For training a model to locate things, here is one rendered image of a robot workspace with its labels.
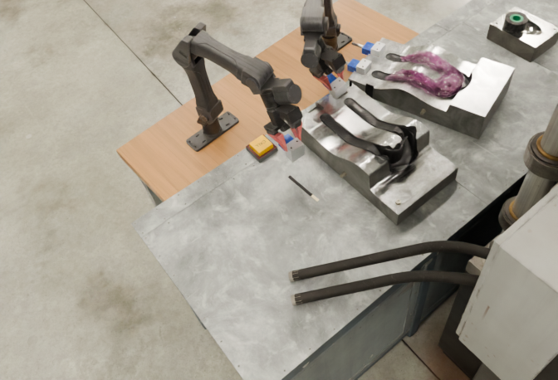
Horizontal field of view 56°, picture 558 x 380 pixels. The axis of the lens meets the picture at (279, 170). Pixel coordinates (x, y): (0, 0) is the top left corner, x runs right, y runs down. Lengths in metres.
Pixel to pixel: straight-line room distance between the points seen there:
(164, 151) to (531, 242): 1.36
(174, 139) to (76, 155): 1.34
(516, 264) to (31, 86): 3.36
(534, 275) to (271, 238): 0.94
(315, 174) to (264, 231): 0.26
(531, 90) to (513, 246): 1.27
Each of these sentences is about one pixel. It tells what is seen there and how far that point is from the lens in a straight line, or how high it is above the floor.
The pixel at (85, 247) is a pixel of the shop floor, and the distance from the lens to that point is 2.83.
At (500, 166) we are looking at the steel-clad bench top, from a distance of 1.84.
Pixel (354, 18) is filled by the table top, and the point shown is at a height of 0.80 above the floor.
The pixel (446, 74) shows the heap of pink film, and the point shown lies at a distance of 1.95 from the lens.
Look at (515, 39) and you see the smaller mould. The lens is 2.19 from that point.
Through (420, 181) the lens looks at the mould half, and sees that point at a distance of 1.68.
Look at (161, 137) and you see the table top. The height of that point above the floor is 0.80.
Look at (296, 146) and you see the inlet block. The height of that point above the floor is 0.96.
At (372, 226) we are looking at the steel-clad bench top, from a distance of 1.65.
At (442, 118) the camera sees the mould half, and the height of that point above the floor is 0.84.
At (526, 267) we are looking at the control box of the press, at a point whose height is 1.47.
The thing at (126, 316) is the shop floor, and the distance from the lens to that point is 2.57.
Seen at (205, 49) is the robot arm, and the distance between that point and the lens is 1.58.
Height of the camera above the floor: 2.21
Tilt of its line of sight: 52 degrees down
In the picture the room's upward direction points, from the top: 10 degrees counter-clockwise
